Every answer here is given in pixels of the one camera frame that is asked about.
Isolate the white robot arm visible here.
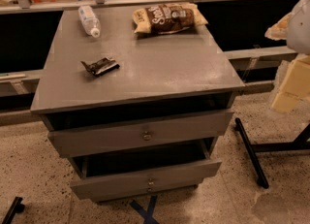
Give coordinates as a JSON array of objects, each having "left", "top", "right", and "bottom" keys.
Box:
[{"left": 264, "top": 0, "right": 310, "bottom": 113}]

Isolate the upper grey drawer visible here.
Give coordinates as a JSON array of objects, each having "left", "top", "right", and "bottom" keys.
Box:
[{"left": 48, "top": 109, "right": 233, "bottom": 157}]

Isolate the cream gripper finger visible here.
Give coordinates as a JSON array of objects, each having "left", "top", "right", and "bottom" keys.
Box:
[
  {"left": 264, "top": 14, "right": 291, "bottom": 41},
  {"left": 271, "top": 54, "right": 310, "bottom": 113}
]

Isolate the blue tape cross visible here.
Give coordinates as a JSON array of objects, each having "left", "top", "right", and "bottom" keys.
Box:
[{"left": 130, "top": 195, "right": 159, "bottom": 224}]

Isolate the lower grey drawer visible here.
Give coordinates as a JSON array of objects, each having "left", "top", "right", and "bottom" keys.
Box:
[{"left": 71, "top": 159, "right": 221, "bottom": 202}]

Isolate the brown chip bag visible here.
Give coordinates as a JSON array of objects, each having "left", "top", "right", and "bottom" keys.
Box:
[{"left": 132, "top": 3, "right": 207, "bottom": 35}]

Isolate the black table leg base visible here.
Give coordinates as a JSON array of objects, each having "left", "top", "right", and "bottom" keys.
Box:
[{"left": 234, "top": 118, "right": 310, "bottom": 189}]

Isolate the grey drawer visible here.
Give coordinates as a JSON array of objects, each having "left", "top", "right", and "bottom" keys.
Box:
[
  {"left": 48, "top": 109, "right": 233, "bottom": 157},
  {"left": 71, "top": 159, "right": 221, "bottom": 202}
]

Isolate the grey drawer cabinet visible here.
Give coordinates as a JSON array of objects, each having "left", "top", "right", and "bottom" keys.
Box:
[{"left": 31, "top": 7, "right": 243, "bottom": 202}]

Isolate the black leg bottom left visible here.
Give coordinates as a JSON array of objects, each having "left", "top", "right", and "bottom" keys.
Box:
[{"left": 2, "top": 197, "right": 25, "bottom": 224}]

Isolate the clear plastic water bottle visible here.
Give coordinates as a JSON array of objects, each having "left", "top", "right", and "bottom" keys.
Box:
[{"left": 78, "top": 6, "right": 101, "bottom": 38}]

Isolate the black rxbar chocolate wrapper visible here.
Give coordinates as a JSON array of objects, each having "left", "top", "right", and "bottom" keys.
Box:
[{"left": 81, "top": 57, "right": 120, "bottom": 77}]

